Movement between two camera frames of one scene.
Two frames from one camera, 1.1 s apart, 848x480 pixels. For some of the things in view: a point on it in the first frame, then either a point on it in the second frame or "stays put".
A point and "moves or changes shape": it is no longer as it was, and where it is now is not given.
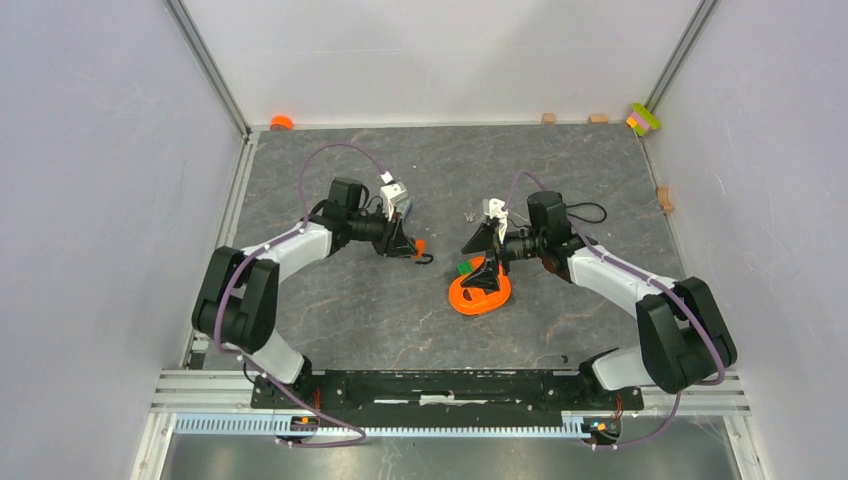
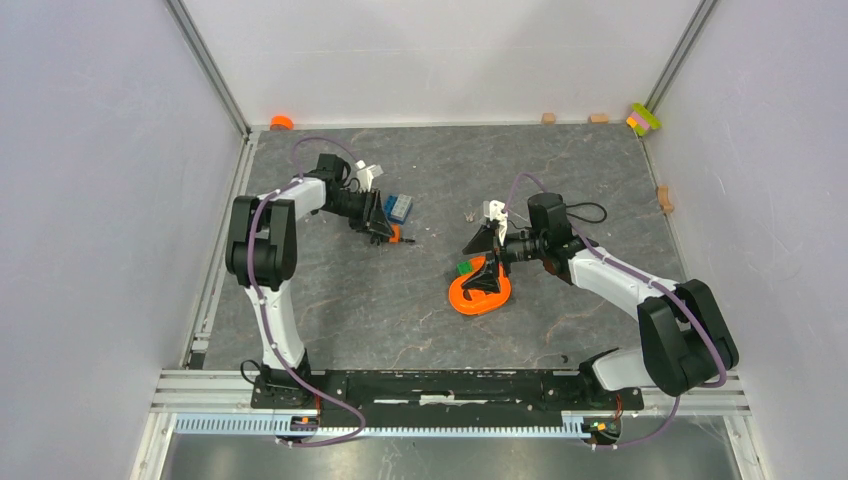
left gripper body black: x=389 y=229 to x=369 y=210
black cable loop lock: x=585 y=203 stays put
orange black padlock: x=419 y=248 moves or changes shape
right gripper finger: x=485 y=277 stays put
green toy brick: x=465 y=267 stays put
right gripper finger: x=481 y=241 stays put
